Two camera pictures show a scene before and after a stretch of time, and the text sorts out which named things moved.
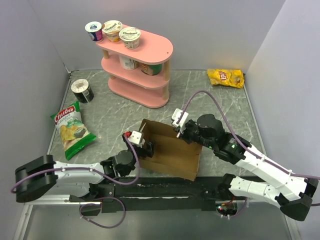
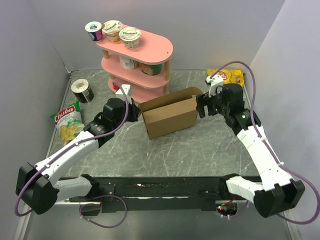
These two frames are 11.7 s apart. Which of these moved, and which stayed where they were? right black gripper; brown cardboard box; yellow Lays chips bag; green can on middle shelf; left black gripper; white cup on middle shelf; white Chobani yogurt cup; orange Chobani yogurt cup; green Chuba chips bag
Moved: brown cardboard box; right black gripper; left black gripper
Stayed: white cup on middle shelf; yellow Lays chips bag; white Chobani yogurt cup; green Chuba chips bag; green can on middle shelf; orange Chobani yogurt cup
